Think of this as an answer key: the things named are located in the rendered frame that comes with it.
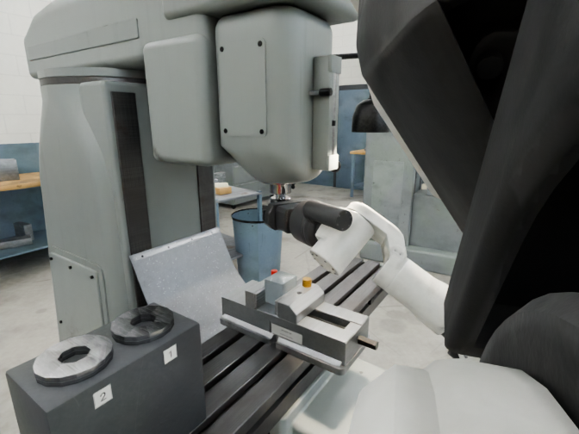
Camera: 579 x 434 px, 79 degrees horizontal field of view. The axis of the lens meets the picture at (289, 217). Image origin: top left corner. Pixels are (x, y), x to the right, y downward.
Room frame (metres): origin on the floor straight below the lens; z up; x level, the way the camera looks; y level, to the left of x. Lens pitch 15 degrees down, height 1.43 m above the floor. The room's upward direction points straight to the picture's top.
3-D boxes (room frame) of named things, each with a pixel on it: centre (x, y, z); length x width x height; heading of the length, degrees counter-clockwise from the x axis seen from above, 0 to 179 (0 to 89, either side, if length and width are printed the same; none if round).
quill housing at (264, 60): (0.78, 0.02, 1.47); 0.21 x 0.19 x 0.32; 146
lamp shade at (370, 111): (0.70, -0.16, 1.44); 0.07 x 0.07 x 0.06
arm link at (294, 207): (0.70, -0.03, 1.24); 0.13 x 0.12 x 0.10; 121
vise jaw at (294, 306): (0.74, -0.03, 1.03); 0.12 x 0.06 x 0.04; 145
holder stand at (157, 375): (0.44, 0.25, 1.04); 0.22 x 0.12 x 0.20; 145
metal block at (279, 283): (0.78, 0.02, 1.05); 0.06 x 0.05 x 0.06; 145
